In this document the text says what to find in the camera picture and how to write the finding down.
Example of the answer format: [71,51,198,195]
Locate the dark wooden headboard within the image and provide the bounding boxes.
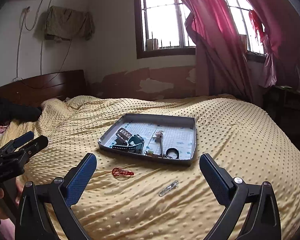
[0,69,88,107]

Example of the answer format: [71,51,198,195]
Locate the red beaded bracelet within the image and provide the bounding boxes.
[111,167,135,181]

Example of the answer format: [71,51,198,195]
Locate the pink curtain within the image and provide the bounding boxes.
[165,0,298,100]

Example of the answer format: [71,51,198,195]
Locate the silver chain clip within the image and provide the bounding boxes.
[158,180,179,197]

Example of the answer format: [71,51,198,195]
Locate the window with bars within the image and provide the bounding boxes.
[133,0,268,60]

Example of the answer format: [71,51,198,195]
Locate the grey shallow tray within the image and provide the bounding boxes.
[98,113,196,166]

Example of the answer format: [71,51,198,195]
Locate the black hair tie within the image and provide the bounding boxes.
[165,147,180,159]

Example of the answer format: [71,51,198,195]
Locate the yellow dotted blanket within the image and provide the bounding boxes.
[0,95,300,239]

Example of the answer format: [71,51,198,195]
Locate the olive cloth on wall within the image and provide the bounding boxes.
[44,6,95,40]

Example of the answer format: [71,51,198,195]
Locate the flower hair stick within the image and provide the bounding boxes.
[155,130,164,158]

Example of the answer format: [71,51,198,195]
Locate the blue smart watch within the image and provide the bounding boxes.
[111,134,145,154]

